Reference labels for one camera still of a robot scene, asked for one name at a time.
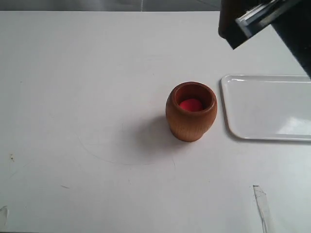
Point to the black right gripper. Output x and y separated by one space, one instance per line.
291 19

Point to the red ball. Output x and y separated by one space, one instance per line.
191 105

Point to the brown wooden mortar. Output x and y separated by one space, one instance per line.
186 125

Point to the white rectangular tray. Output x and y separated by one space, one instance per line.
268 107

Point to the clear tape strip right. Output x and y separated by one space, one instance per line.
263 209

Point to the clear tape piece left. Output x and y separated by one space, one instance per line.
3 215

